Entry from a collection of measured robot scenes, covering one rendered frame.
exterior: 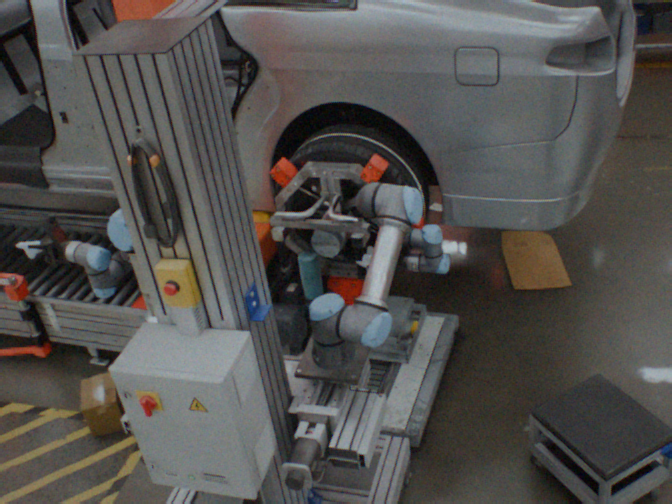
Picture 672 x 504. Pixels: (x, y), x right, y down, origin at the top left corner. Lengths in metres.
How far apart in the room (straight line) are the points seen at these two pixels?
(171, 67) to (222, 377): 0.79
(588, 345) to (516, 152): 1.18
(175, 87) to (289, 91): 1.52
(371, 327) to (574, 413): 1.01
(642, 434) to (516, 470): 0.56
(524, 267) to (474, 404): 1.08
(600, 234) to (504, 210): 1.49
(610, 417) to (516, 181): 0.98
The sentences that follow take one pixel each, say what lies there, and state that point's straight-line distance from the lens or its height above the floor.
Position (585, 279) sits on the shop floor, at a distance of 4.34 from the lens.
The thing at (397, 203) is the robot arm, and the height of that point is 1.29.
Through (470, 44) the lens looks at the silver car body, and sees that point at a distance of 3.01.
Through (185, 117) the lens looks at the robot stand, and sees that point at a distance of 1.87.
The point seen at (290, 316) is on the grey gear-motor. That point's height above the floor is 0.41.
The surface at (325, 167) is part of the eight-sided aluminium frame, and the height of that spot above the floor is 1.12.
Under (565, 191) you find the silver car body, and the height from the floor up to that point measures 0.93.
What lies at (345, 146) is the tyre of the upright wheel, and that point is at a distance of 3.18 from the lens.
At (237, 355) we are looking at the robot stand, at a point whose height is 1.23.
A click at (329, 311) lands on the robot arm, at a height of 1.04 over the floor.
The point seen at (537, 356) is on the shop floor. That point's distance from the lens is 3.83.
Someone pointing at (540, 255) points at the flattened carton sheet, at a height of 0.01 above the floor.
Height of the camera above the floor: 2.55
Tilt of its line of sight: 33 degrees down
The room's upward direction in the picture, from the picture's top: 9 degrees counter-clockwise
